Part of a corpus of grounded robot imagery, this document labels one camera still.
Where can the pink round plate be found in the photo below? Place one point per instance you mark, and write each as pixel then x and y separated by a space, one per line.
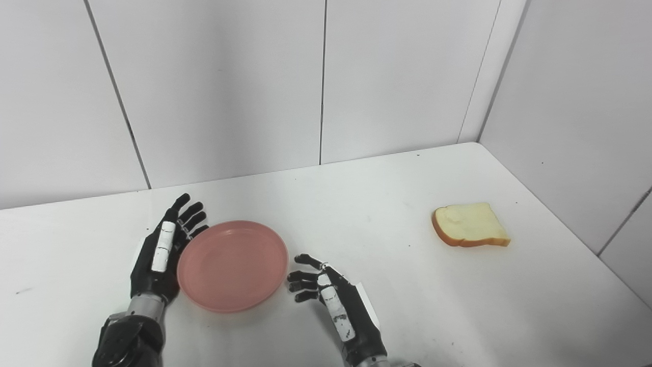
pixel 233 266

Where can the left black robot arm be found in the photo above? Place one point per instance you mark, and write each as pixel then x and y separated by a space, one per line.
pixel 130 336

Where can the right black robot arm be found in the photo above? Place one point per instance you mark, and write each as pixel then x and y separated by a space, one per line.
pixel 374 362

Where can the slice of bread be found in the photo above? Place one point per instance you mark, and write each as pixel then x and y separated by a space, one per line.
pixel 471 224

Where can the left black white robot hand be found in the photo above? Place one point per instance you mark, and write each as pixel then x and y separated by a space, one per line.
pixel 158 260

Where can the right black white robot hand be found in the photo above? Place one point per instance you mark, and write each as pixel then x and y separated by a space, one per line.
pixel 341 306

